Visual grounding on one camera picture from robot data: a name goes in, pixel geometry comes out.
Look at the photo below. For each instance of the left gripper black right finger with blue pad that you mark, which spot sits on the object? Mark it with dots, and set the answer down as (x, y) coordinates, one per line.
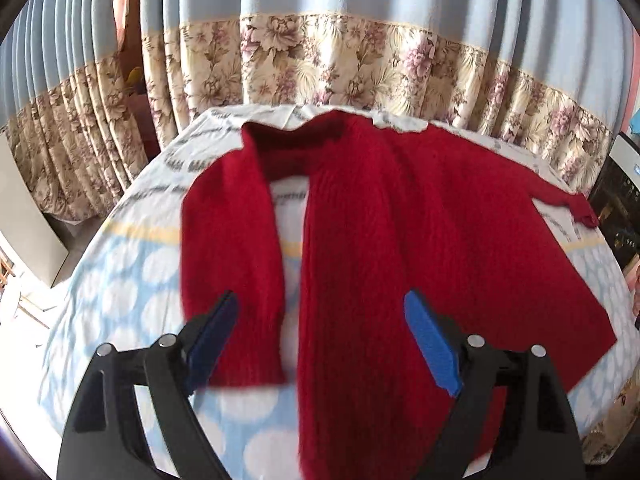
(537, 433)

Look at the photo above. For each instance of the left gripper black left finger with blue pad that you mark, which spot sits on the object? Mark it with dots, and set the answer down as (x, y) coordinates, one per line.
(103, 436)

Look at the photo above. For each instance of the red knitted sweater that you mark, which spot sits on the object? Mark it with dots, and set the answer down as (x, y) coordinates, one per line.
(386, 212)

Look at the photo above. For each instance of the white patterned bed sheet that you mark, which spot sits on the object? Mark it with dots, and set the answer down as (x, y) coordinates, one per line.
(125, 291)

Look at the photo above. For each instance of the wooden rack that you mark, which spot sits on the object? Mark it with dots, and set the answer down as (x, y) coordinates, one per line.
(6, 269)

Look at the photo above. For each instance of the grey board panel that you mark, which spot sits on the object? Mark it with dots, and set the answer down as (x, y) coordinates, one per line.
(23, 226)

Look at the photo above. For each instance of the black appliance at right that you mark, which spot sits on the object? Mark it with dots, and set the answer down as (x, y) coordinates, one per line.
(615, 199)

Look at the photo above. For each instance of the blue floral curtain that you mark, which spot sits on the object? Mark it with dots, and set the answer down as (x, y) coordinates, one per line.
(87, 86)

